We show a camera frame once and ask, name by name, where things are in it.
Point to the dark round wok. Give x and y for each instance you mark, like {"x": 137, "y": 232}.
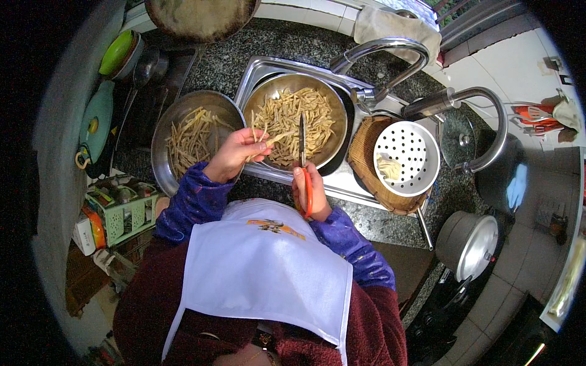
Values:
{"x": 201, "y": 18}

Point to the green plastic basket with items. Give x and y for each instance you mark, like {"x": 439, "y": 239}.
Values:
{"x": 123, "y": 219}

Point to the round steel bowl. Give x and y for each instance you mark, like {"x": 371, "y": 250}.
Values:
{"x": 336, "y": 114}

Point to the teal pot lid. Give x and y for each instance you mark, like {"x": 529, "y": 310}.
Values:
{"x": 96, "y": 123}

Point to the pale vegetable strips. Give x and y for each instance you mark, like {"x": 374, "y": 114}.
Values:
{"x": 279, "y": 137}

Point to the orange hanging utensils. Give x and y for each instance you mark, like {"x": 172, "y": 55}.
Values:
{"x": 533, "y": 120}

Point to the person's left fingers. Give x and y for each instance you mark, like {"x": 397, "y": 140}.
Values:
{"x": 258, "y": 147}

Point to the pale lump in colander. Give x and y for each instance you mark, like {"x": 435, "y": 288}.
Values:
{"x": 388, "y": 167}

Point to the large steel basin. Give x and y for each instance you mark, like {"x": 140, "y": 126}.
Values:
{"x": 183, "y": 103}

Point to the woven bamboo basket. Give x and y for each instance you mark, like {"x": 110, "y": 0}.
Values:
{"x": 361, "y": 155}

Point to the heap of cut pale strips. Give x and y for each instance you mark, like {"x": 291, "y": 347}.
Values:
{"x": 316, "y": 119}

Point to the white perforated colander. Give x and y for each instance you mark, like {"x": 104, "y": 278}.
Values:
{"x": 412, "y": 151}

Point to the beige hanging cloth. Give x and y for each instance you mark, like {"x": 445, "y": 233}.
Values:
{"x": 567, "y": 114}

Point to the stainless steel sink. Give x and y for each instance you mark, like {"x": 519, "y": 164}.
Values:
{"x": 348, "y": 183}

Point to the aluminium pot with lid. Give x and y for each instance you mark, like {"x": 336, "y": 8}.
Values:
{"x": 471, "y": 247}

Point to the white carton box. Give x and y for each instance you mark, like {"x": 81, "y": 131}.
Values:
{"x": 84, "y": 238}

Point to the black gas stove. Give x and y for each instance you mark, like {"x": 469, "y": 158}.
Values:
{"x": 439, "y": 320}

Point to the person's left hand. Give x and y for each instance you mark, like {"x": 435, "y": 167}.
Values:
{"x": 229, "y": 155}

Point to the person's body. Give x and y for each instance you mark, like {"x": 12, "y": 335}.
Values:
{"x": 256, "y": 274}

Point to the black ladle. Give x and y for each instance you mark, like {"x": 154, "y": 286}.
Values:
{"x": 146, "y": 68}

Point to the glass pot lid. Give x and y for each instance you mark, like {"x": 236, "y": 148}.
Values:
{"x": 458, "y": 142}

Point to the chrome curved faucet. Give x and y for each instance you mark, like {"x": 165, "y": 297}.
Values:
{"x": 393, "y": 43}

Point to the orange packet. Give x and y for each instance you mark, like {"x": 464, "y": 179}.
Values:
{"x": 97, "y": 226}

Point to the heap of uncut pale strips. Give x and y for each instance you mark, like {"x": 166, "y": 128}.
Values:
{"x": 187, "y": 142}

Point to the grey dish cloth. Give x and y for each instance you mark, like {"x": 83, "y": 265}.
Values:
{"x": 389, "y": 27}

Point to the person's right hand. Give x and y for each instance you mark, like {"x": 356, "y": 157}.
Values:
{"x": 320, "y": 201}

